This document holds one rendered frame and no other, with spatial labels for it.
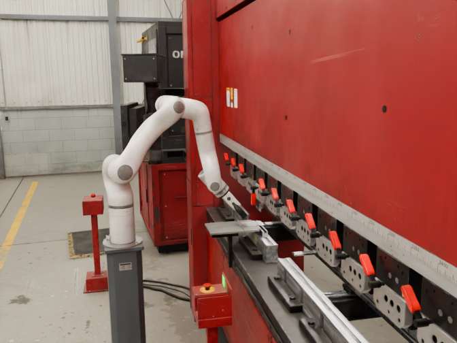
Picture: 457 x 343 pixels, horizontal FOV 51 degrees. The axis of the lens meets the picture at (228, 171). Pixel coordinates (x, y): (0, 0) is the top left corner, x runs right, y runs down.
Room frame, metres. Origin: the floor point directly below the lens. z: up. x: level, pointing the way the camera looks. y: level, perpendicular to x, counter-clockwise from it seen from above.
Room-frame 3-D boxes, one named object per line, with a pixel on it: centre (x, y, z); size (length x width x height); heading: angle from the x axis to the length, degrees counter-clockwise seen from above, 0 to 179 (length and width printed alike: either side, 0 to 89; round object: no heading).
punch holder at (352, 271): (1.33, -0.40, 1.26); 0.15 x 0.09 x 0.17; 12
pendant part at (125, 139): (3.56, 0.69, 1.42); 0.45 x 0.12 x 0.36; 1
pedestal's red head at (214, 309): (2.10, 0.09, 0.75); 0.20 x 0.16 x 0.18; 12
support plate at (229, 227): (2.45, -0.01, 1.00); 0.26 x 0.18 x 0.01; 102
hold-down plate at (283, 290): (1.88, -0.23, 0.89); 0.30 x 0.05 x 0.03; 12
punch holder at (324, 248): (1.53, -0.36, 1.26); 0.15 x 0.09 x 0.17; 12
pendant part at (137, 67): (3.61, 0.61, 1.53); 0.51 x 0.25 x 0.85; 1
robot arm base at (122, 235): (2.21, 0.52, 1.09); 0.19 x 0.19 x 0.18
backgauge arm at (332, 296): (1.97, -0.66, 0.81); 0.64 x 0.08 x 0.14; 102
